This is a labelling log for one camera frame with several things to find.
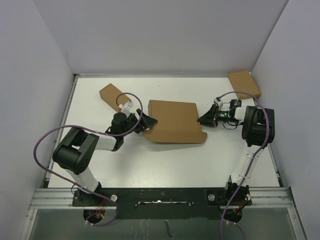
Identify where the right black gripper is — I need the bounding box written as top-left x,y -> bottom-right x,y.
197,105 -> 239,127

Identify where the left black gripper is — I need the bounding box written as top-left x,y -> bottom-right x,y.
121,108 -> 157,137

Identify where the large cardboard box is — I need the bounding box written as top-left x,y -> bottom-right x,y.
143,100 -> 208,144

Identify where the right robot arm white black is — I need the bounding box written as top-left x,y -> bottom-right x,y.
197,97 -> 276,205

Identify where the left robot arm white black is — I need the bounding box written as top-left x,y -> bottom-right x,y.
52,109 -> 158,206

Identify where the small closed cardboard box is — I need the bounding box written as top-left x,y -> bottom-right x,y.
99,83 -> 132,112

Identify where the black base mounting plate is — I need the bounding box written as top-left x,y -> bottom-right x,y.
72,186 -> 252,222

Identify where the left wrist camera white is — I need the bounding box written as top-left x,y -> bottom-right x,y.
118,100 -> 133,116

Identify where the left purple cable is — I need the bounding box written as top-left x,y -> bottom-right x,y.
33,92 -> 144,228

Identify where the purple cable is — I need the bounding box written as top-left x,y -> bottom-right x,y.
33,92 -> 144,228
216,91 -> 273,240

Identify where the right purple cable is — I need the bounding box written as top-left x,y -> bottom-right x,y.
216,91 -> 273,240

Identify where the aluminium frame rail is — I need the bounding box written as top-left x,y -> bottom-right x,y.
20,187 -> 307,240

